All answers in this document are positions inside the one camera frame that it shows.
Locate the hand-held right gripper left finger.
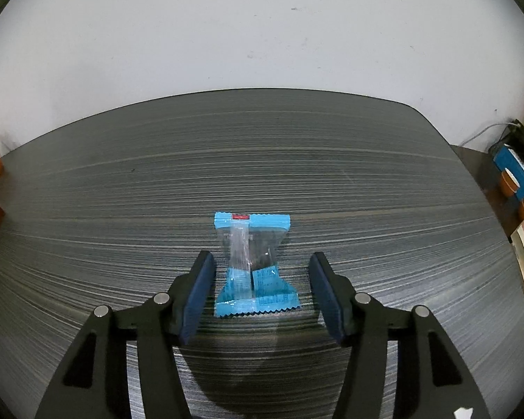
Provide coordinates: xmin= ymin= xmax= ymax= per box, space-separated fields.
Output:
xmin=35 ymin=250 xmax=218 ymax=419

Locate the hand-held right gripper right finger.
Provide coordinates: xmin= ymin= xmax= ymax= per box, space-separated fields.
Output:
xmin=309 ymin=251 xmax=492 ymax=419

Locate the blue and clear candy packet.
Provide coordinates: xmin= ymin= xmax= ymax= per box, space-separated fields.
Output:
xmin=213 ymin=212 xmax=298 ymax=318

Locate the blue box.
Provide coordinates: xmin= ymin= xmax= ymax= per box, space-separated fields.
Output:
xmin=493 ymin=144 xmax=524 ymax=219

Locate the white cable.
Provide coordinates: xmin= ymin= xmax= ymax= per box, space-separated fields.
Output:
xmin=460 ymin=122 xmax=518 ymax=147

